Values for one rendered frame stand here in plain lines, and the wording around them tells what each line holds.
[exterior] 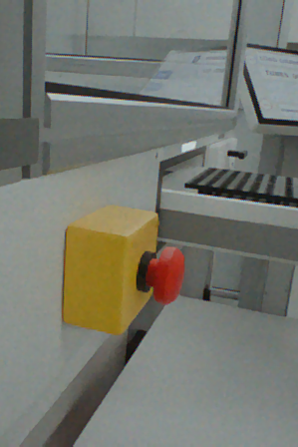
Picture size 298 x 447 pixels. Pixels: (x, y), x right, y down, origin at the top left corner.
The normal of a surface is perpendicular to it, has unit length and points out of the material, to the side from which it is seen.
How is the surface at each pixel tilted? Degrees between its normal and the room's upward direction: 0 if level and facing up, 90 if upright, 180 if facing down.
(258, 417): 0
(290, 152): 90
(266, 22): 90
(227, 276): 90
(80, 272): 90
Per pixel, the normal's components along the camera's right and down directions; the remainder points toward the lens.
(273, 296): 0.36, 0.27
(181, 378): 0.08, -0.96
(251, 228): -0.29, 0.22
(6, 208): 0.95, 0.15
